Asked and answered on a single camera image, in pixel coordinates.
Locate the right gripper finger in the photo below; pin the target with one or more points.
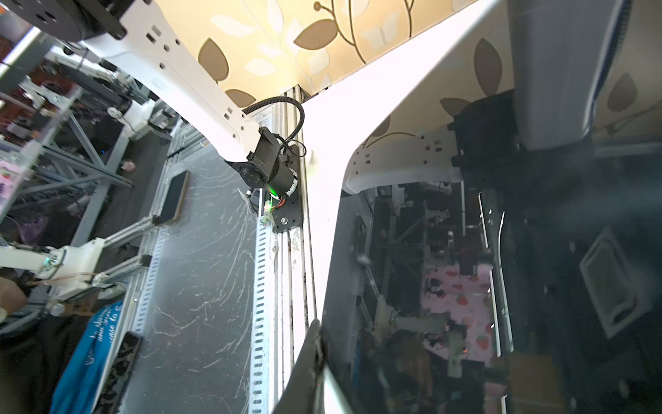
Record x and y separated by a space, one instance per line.
304 391

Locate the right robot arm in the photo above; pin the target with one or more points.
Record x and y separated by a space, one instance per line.
561 56

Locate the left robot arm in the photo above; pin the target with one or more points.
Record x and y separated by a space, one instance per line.
135 37

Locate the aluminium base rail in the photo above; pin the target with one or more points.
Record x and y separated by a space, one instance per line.
284 299

